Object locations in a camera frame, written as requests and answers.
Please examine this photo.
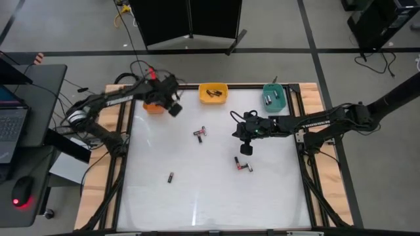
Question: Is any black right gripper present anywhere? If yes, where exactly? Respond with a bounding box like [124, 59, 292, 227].
[232, 119, 257, 144]

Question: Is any black desk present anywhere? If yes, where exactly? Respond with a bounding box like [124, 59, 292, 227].
[0, 64, 68, 229]

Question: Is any black monitor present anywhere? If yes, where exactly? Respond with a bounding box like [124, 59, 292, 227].
[0, 50, 34, 85]

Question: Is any black floor cable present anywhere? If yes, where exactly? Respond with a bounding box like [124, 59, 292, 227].
[353, 51, 398, 79]

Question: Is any black equipment cart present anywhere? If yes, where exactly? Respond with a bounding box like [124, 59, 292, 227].
[346, 0, 420, 53]

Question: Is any yellow plastic bin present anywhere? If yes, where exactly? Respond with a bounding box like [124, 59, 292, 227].
[198, 82, 229, 105]

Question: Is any black computer mouse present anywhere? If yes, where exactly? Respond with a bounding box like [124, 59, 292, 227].
[11, 175, 35, 210]

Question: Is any teal plastic bin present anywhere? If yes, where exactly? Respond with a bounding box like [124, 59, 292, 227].
[262, 83, 287, 113]

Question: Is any dark laptop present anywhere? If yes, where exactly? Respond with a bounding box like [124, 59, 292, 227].
[0, 84, 31, 167]

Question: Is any long black cable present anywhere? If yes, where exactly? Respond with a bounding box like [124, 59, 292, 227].
[113, 0, 147, 78]

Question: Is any black folding screen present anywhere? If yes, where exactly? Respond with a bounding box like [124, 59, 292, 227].
[129, 0, 249, 56]

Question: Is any orange plastic bin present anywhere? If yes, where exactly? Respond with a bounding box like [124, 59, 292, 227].
[142, 101, 166, 115]

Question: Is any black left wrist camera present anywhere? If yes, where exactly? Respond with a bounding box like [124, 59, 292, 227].
[168, 102, 184, 118]

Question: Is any yellow cable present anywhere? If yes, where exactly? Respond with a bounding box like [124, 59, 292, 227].
[113, 5, 132, 29]

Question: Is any coiled black cable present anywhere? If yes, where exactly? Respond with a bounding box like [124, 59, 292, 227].
[114, 72, 142, 85]

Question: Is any black aluminium table frame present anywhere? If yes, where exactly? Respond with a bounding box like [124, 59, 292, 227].
[78, 83, 354, 232]

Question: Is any white box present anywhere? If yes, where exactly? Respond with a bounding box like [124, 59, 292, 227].
[49, 152, 91, 186]

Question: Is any black stand pole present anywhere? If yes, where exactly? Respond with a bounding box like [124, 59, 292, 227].
[369, 71, 420, 114]

